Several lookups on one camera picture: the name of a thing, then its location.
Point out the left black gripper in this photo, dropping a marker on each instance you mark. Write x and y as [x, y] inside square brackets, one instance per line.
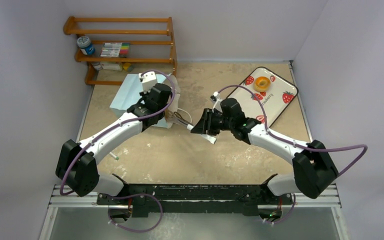
[144, 95]

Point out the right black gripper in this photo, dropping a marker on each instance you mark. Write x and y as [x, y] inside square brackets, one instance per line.
[207, 120]

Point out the metal tongs with white handle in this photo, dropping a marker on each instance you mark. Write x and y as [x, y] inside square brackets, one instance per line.
[176, 118]

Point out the light blue paper bag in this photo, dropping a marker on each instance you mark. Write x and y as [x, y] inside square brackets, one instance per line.
[129, 93]

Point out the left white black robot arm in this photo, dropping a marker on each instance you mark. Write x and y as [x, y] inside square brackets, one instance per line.
[77, 165]

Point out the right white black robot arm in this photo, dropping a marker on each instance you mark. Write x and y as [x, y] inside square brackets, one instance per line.
[313, 168]

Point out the small yellow block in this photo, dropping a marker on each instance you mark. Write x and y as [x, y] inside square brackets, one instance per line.
[128, 67]

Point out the white strawberry print tray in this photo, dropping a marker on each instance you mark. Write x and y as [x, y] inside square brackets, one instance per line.
[264, 95]

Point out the small white box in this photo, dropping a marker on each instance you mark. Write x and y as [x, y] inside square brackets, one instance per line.
[111, 66]

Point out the box of coloured markers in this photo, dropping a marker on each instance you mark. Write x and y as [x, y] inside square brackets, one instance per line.
[115, 49]

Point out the orange wooden shelf rack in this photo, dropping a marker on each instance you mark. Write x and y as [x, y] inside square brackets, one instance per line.
[71, 27]

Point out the green capped white marker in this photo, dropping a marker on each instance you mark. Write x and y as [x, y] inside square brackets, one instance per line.
[114, 156]

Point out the blue lidded jar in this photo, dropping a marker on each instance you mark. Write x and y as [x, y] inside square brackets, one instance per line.
[85, 45]

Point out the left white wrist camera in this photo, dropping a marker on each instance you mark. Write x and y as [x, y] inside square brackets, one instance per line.
[147, 80]

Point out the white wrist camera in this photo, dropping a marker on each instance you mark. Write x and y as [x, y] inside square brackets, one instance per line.
[147, 80]
[216, 100]

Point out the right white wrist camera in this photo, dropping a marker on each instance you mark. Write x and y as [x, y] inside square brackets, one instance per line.
[216, 100]

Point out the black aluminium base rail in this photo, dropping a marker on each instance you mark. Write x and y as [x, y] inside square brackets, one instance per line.
[248, 200]

